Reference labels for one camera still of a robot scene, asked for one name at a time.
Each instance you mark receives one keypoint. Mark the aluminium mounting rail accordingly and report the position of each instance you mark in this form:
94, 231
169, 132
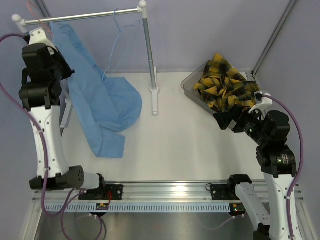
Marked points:
173, 192

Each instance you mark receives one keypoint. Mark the perforated white cable duct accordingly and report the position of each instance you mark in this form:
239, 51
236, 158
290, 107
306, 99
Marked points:
117, 207

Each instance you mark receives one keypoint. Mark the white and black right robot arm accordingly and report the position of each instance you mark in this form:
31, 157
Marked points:
278, 165

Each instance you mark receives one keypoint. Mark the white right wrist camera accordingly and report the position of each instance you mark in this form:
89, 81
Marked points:
263, 101

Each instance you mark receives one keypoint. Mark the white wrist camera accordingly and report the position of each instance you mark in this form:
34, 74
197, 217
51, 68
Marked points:
263, 101
38, 36

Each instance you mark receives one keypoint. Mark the light blue wire hanger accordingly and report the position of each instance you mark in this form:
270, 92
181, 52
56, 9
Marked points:
126, 35

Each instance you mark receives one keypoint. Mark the pink wire hanger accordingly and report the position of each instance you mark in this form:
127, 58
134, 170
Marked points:
33, 9

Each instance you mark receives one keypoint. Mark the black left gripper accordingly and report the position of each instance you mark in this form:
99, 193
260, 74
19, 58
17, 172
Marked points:
56, 55

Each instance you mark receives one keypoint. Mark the clear plastic bin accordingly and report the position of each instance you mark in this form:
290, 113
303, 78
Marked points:
187, 86

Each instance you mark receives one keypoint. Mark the aluminium frame post left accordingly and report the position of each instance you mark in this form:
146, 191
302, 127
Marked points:
43, 9

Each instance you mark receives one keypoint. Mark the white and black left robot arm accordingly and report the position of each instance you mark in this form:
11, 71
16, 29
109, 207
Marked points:
40, 95

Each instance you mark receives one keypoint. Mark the aluminium frame post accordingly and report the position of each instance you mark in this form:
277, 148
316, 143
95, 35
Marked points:
43, 9
277, 30

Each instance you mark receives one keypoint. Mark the light blue shirt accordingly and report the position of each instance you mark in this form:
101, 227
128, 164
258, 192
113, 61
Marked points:
104, 107

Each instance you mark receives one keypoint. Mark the yellow plaid shirt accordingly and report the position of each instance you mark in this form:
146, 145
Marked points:
222, 86

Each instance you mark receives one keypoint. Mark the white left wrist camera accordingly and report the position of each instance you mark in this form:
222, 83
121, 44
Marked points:
38, 36

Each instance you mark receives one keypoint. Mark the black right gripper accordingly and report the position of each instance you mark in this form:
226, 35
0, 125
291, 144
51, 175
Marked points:
238, 111

